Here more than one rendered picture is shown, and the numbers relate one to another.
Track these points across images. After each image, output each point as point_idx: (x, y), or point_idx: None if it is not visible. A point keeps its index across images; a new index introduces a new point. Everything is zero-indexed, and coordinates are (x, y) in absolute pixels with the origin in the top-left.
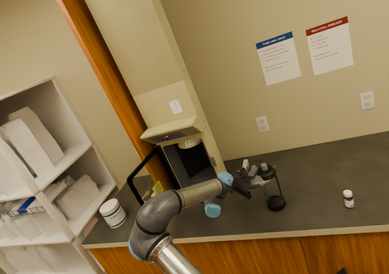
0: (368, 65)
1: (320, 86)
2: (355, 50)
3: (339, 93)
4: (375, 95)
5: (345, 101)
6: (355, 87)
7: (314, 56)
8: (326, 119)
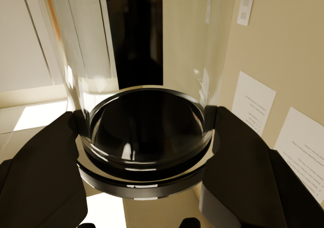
0: (232, 60)
1: (277, 69)
2: (234, 84)
3: (264, 39)
4: (237, 12)
5: (264, 20)
6: (249, 38)
7: (263, 114)
8: None
